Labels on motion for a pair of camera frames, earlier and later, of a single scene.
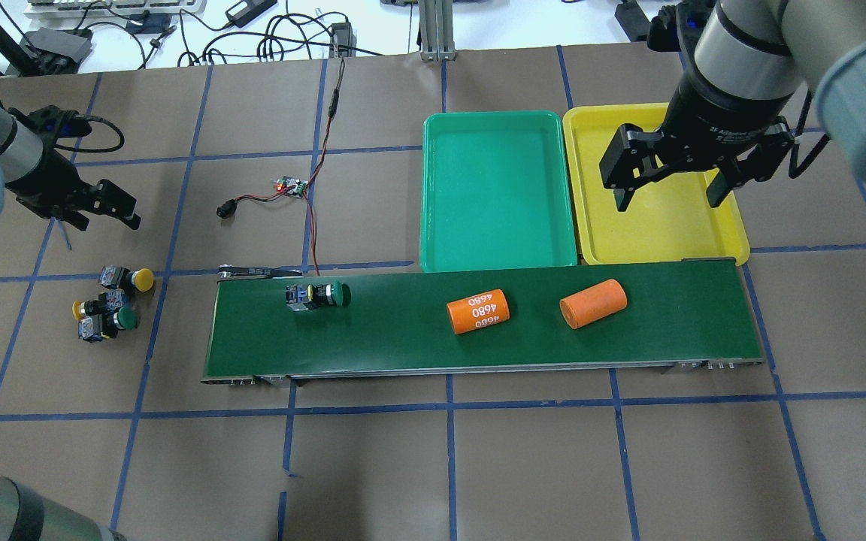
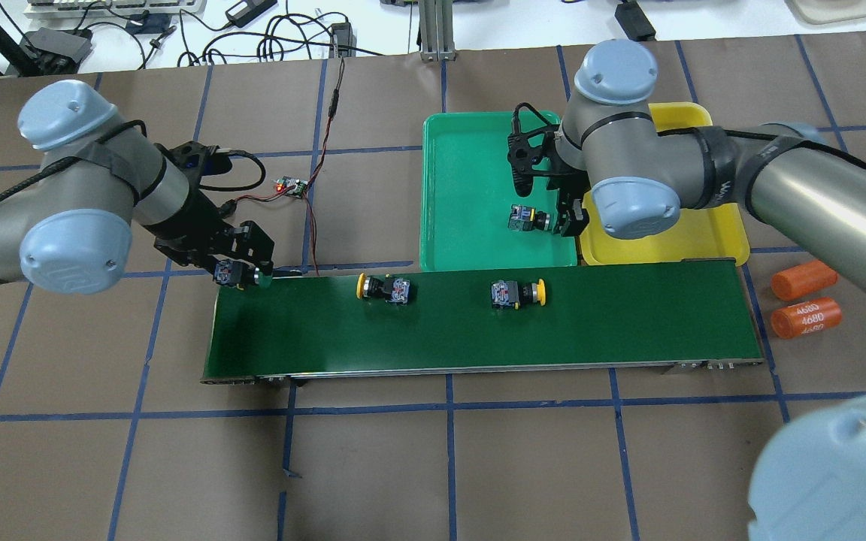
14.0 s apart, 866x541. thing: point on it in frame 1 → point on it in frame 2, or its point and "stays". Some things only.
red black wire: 303,189 stays
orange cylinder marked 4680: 478,311 → 806,318
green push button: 125,318 → 226,271
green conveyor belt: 679,315 stays
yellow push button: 108,300 → 383,287
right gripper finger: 622,197 → 573,218
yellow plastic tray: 667,219 stays
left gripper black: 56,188 → 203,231
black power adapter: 245,10 stays
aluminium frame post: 437,30 stays
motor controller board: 292,186 stays
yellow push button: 115,277 → 513,294
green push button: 302,297 → 525,219
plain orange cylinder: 593,303 → 799,279
